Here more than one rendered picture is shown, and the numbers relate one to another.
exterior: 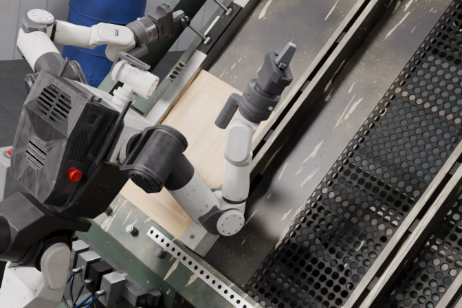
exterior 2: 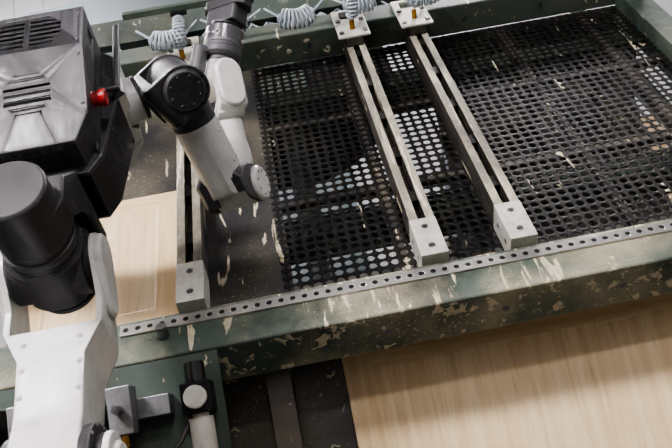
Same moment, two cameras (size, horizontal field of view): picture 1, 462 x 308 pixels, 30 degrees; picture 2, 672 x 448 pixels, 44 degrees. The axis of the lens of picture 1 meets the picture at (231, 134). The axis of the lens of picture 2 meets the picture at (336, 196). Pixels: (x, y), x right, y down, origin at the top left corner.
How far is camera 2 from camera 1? 2.00 m
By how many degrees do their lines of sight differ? 57
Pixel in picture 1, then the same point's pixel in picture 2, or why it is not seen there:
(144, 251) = (133, 352)
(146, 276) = (157, 375)
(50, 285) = (108, 303)
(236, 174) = (238, 129)
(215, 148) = (126, 247)
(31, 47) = not seen: outside the picture
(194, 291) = (242, 328)
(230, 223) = (262, 180)
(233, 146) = (229, 85)
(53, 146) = (57, 66)
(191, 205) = (225, 150)
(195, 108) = not seen: hidden behind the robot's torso
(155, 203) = not seen: hidden behind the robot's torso
